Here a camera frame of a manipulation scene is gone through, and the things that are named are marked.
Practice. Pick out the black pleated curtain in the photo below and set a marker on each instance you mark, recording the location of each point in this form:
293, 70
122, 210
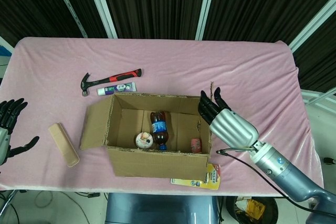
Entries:
157, 1

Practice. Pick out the white metal frame rail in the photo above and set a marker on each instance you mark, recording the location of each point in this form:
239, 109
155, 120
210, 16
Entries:
317, 96

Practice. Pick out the thin white frame post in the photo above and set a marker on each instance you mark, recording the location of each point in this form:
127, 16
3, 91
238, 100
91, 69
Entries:
69, 6

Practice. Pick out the wide white frame post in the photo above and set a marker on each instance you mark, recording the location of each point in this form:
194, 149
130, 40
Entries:
101, 3

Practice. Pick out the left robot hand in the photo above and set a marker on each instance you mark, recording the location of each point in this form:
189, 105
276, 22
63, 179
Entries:
6, 119

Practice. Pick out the beige rectangular case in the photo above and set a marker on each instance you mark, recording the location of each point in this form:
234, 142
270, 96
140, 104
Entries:
64, 145

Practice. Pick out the round printed snack cup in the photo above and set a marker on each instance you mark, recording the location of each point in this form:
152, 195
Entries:
144, 140

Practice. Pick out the slanted white frame post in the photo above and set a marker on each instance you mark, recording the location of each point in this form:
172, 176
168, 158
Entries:
312, 30

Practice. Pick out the black trash bin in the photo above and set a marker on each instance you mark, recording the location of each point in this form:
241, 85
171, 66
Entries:
236, 211

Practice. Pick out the yellow razor blister pack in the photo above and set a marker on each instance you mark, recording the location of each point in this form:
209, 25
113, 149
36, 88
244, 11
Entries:
214, 179

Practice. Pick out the brown soda bottle blue label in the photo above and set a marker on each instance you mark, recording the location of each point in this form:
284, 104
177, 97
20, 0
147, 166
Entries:
159, 129

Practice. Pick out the pink tablecloth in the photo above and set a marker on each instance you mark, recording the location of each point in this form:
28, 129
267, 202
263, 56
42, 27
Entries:
183, 64

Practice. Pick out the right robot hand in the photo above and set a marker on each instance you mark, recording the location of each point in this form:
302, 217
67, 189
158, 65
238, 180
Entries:
233, 129

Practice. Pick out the brown cardboard box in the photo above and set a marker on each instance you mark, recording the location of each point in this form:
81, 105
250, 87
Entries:
157, 163

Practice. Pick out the small pink can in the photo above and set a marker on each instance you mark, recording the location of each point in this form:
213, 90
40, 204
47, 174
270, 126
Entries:
196, 145

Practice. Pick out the black claw hammer red grip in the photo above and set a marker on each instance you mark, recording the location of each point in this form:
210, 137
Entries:
115, 78

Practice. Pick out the white purple toothpaste tube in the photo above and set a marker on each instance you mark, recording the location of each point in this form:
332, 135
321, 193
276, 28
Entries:
120, 88

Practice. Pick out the blue robot torso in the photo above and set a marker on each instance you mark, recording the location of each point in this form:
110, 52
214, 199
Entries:
157, 208

